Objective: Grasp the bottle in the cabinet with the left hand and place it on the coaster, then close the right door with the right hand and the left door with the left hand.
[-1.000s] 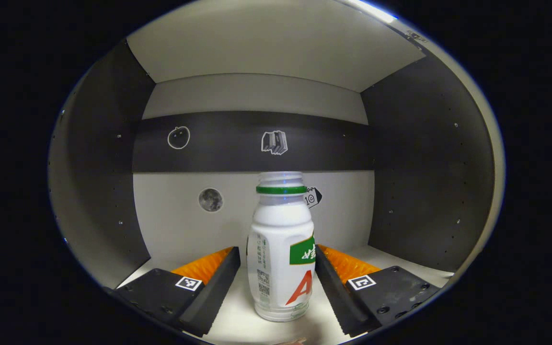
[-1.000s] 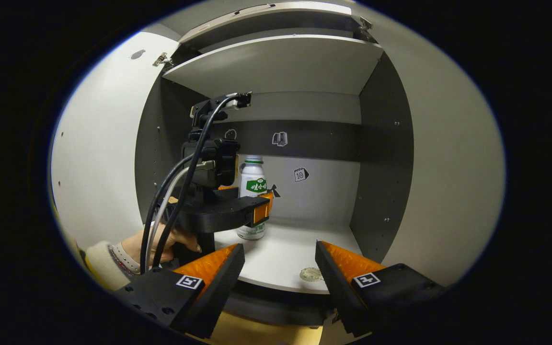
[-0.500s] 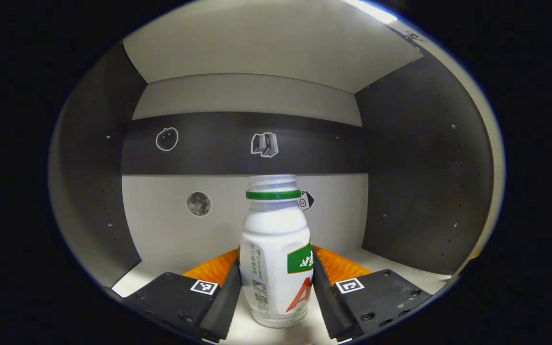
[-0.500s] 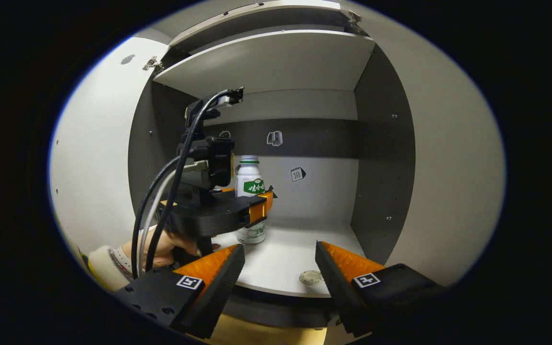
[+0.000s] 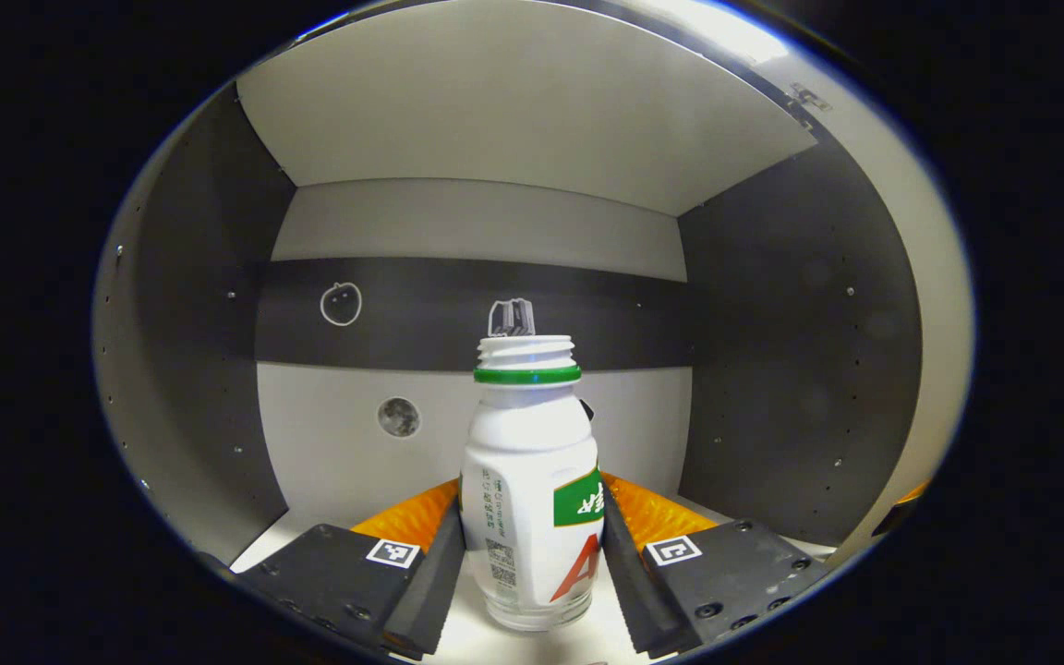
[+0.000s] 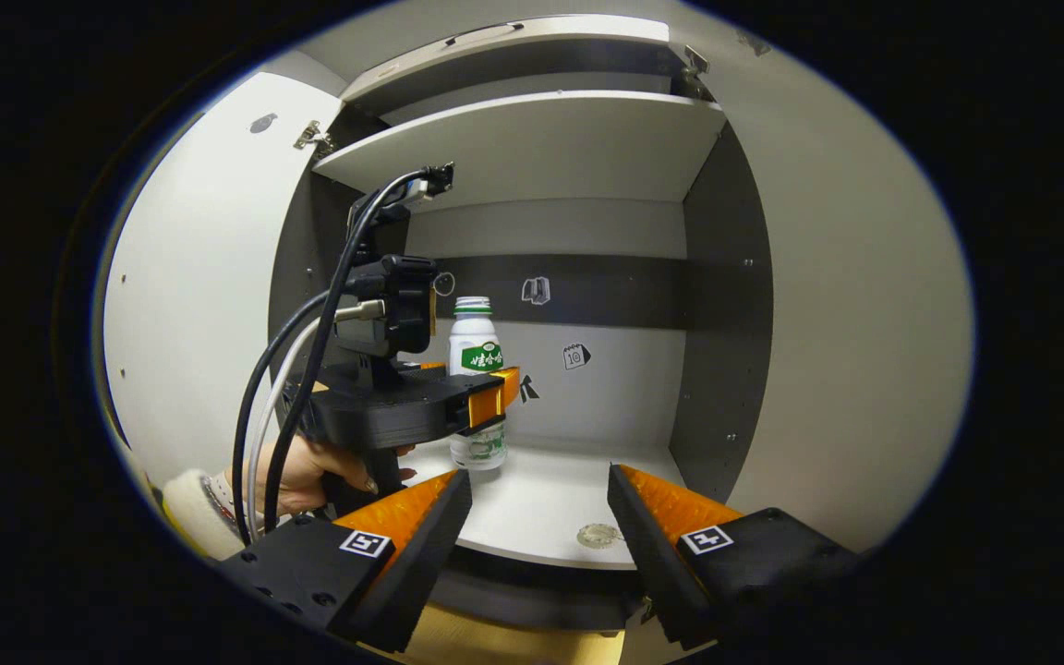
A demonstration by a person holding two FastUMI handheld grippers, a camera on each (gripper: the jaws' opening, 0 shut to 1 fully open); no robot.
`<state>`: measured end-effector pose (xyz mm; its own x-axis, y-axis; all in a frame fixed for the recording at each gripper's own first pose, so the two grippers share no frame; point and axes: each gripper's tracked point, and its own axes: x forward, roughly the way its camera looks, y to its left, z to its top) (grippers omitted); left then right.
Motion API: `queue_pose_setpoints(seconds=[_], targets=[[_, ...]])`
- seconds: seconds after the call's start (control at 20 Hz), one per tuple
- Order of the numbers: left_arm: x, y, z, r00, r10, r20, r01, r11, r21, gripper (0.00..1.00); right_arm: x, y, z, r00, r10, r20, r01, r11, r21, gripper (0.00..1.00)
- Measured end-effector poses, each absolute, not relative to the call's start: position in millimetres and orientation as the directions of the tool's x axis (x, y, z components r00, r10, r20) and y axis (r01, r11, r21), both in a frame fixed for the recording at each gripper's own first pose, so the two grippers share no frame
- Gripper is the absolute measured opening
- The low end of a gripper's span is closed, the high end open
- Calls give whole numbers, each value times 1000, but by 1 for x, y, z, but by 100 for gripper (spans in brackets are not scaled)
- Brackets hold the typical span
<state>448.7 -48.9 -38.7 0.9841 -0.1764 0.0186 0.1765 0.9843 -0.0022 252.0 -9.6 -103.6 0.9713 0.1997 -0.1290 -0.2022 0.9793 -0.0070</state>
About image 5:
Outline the white cabinet door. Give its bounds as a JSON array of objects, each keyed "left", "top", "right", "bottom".
[{"left": 754, "top": 32, "right": 977, "bottom": 566}]

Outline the white bottle green label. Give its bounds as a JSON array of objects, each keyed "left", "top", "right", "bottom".
[{"left": 459, "top": 334, "right": 606, "bottom": 634}]

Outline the white and grey cabinet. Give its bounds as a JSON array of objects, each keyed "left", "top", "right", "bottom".
[{"left": 91, "top": 0, "right": 925, "bottom": 665}]

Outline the metal door hinge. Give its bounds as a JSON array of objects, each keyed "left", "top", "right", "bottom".
[{"left": 789, "top": 81, "right": 834, "bottom": 114}]

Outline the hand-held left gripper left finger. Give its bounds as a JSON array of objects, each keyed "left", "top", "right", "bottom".
[{"left": 235, "top": 478, "right": 468, "bottom": 661}]

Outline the white cabinet shelf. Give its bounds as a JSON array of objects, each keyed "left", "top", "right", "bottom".
[
  {"left": 236, "top": 0, "right": 818, "bottom": 219},
  {"left": 230, "top": 497, "right": 840, "bottom": 665}
]

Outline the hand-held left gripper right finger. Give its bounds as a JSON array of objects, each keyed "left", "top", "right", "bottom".
[{"left": 598, "top": 473, "right": 831, "bottom": 659}]

